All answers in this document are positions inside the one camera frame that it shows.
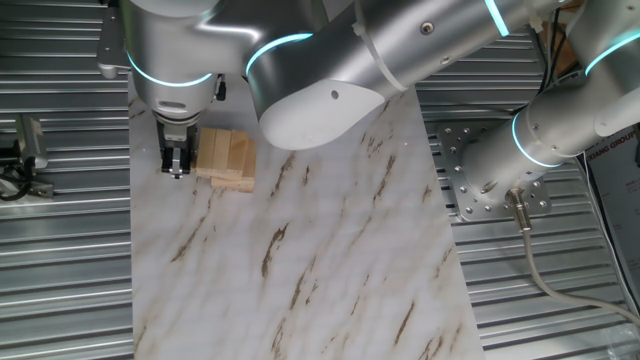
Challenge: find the grey cable with metal connector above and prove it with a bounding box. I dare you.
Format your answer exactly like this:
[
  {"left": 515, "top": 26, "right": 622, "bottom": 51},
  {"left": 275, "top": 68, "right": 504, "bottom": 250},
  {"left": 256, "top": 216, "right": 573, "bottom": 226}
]
[{"left": 504, "top": 188, "right": 640, "bottom": 326}]

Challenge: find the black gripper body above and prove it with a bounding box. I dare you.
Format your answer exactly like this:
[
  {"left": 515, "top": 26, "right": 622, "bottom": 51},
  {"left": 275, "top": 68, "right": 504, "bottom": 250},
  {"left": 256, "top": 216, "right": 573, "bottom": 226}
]
[{"left": 155, "top": 118, "right": 199, "bottom": 150}]

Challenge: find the white paper with red text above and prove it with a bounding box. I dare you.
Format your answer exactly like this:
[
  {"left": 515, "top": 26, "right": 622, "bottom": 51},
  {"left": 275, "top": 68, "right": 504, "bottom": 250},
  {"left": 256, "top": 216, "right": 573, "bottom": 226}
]
[{"left": 584, "top": 124, "right": 640, "bottom": 301}]

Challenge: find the brown wooden board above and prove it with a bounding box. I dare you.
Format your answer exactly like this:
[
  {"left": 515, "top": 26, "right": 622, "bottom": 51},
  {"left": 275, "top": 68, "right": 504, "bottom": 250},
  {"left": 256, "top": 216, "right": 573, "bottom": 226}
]
[{"left": 539, "top": 0, "right": 584, "bottom": 76}]

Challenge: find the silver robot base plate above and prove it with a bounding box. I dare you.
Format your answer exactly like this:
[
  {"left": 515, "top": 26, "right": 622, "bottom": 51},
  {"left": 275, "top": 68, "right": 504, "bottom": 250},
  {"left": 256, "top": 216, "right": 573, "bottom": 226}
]
[{"left": 436, "top": 122, "right": 554, "bottom": 223}]

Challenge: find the silver depth camera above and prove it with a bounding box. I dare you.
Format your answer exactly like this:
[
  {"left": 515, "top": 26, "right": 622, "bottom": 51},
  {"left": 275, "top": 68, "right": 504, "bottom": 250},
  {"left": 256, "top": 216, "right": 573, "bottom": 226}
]
[{"left": 13, "top": 114, "right": 50, "bottom": 171}]

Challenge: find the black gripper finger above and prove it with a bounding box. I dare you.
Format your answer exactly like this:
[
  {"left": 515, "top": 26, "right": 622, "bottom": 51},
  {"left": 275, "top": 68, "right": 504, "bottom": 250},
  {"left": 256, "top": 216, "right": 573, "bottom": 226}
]
[{"left": 160, "top": 145, "right": 194, "bottom": 180}]

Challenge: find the grey clamp device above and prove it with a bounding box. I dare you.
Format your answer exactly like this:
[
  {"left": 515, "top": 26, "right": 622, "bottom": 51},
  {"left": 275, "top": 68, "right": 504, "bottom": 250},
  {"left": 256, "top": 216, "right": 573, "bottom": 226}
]
[{"left": 0, "top": 139, "right": 55, "bottom": 202}]

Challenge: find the white cable tie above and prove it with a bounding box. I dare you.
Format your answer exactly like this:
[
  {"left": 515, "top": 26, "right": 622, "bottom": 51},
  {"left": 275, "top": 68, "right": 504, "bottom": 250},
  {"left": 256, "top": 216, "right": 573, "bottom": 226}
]
[{"left": 352, "top": 0, "right": 409, "bottom": 94}]

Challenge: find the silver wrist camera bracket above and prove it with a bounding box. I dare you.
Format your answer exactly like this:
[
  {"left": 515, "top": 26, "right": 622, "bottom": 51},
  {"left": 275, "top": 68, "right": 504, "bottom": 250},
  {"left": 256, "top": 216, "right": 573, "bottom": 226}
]
[{"left": 97, "top": 0, "right": 134, "bottom": 80}]

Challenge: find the white marble pattern mat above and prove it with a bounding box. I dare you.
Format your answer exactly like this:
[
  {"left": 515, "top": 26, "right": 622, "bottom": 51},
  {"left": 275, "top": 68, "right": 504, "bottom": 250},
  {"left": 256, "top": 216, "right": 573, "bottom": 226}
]
[{"left": 127, "top": 69, "right": 486, "bottom": 360}]

